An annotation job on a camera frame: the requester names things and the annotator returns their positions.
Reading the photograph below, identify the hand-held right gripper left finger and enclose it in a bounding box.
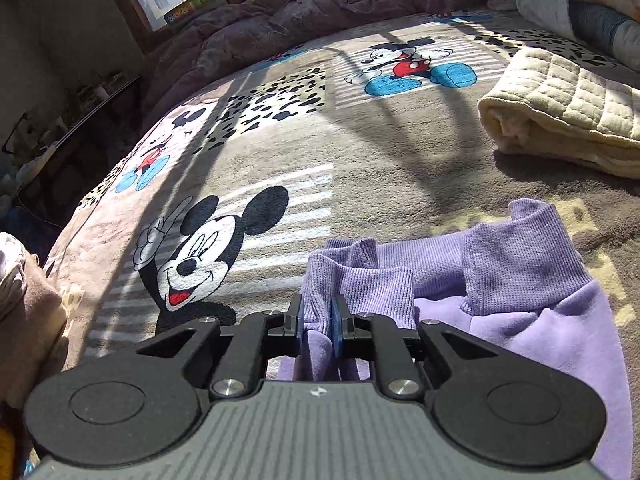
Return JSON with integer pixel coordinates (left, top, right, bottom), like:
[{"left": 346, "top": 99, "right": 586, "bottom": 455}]
[{"left": 135, "top": 294, "right": 306, "bottom": 402}]

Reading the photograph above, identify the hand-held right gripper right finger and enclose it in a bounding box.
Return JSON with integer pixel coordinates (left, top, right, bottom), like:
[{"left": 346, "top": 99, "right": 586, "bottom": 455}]
[{"left": 332, "top": 294, "right": 501, "bottom": 402}]

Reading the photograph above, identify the purple sweatshirt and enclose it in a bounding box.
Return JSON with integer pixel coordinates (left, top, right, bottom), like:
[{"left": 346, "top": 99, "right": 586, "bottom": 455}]
[{"left": 277, "top": 197, "right": 636, "bottom": 480}]

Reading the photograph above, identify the printed cartoon blanket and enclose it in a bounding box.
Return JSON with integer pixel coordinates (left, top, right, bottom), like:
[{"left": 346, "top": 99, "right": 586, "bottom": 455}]
[{"left": 42, "top": 7, "right": 640, "bottom": 391}]

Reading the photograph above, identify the beige plush cloth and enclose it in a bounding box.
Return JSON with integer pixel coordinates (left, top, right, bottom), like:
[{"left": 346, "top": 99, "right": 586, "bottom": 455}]
[{"left": 0, "top": 250, "right": 71, "bottom": 411}]

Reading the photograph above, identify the white patterned cloth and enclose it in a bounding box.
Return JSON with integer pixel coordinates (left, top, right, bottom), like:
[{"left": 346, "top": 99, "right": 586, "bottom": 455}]
[{"left": 0, "top": 232, "right": 28, "bottom": 318}]

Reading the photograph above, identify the cluttered dark side table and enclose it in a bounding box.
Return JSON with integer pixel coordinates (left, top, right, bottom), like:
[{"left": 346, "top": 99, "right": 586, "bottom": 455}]
[{"left": 0, "top": 72, "right": 143, "bottom": 221}]

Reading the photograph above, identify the mauve quilted comforter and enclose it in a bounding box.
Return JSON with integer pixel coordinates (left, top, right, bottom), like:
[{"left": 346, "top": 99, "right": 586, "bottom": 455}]
[{"left": 140, "top": 0, "right": 501, "bottom": 121}]

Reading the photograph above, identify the cream quilted folded cloth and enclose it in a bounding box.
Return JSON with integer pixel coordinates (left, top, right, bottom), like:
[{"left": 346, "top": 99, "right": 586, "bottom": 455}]
[{"left": 477, "top": 47, "right": 640, "bottom": 181}]

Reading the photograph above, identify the colourful flat box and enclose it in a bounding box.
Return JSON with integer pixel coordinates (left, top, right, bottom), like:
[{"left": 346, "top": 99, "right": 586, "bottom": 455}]
[{"left": 162, "top": 0, "right": 251, "bottom": 28}]

